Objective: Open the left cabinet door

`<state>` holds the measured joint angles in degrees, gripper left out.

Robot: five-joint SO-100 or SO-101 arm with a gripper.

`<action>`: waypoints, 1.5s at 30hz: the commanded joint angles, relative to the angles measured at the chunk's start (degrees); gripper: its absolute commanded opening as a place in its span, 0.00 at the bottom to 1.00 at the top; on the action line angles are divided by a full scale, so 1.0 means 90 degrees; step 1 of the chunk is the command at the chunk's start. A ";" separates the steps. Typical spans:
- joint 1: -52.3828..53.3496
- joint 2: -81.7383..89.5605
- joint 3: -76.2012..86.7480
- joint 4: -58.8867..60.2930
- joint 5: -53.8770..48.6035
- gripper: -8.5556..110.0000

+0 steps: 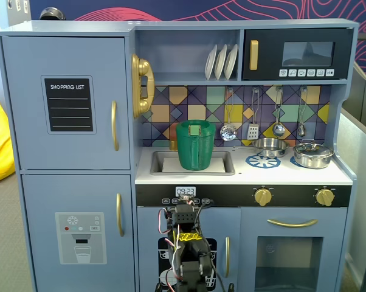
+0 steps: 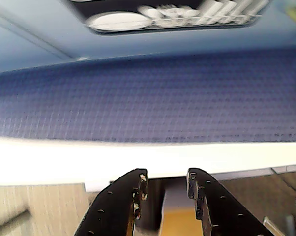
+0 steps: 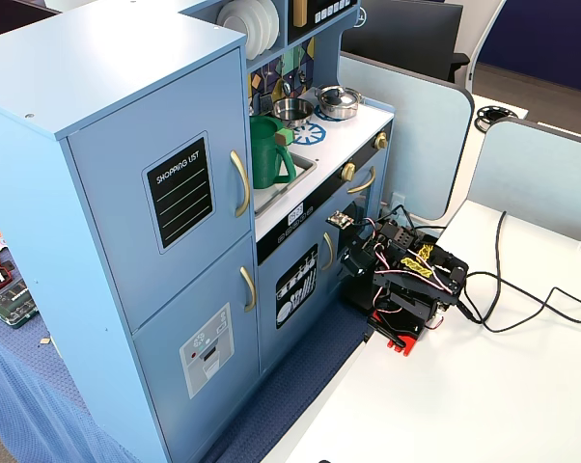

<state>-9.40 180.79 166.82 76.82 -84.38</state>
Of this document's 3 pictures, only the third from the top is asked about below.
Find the small camera circuit board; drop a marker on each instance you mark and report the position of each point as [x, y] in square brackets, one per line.
[340, 219]

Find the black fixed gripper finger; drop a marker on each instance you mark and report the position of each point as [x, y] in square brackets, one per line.
[366, 291]

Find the steel pot with lid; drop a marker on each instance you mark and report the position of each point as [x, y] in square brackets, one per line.
[339, 101]

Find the steel ladle utensil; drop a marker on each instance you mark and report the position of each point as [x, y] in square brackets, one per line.
[286, 88]

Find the white socket plate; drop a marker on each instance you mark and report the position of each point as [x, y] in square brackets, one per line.
[398, 200]

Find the black microwave door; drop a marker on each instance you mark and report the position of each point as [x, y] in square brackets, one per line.
[329, 21]

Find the green plastic pitcher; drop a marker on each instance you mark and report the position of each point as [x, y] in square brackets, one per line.
[266, 159]

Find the steel skimmer utensil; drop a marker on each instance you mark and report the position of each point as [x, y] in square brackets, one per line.
[264, 102]

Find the open steel pan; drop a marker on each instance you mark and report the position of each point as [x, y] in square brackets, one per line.
[293, 112]

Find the white curved frame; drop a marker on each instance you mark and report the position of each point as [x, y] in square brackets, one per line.
[486, 34]

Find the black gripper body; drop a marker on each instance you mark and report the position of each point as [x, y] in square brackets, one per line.
[354, 258]

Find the white toy plate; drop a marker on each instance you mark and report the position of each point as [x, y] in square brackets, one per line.
[236, 20]
[261, 29]
[274, 24]

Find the dark brown furniture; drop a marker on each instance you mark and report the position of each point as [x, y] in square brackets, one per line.
[10, 14]

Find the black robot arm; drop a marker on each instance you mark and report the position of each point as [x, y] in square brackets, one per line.
[416, 299]

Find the blue wooden toy kitchen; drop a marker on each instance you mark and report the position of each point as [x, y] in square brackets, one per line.
[78, 72]

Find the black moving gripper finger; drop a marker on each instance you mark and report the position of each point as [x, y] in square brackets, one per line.
[350, 288]

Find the small green block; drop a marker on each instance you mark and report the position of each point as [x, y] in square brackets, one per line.
[284, 136]

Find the gold stove knob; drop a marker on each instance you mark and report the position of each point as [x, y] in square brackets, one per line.
[381, 140]
[349, 171]

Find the black computer monitor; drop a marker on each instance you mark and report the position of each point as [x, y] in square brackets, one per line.
[401, 29]

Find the blue textured cloth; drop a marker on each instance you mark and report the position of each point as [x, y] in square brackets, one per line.
[310, 366]

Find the light blue desk divider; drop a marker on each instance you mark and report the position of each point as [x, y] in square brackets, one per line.
[536, 169]
[416, 120]

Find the black empty spool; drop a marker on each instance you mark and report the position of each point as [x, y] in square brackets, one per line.
[494, 117]

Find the oven door with window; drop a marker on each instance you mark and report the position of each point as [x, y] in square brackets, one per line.
[380, 193]

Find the dish print cabinet door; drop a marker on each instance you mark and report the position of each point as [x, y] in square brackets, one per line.
[271, 337]

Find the water dispenser cabinet door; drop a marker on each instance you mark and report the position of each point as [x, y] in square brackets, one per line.
[155, 366]

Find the red arm base clamp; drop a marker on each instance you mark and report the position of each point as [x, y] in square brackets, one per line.
[406, 345]

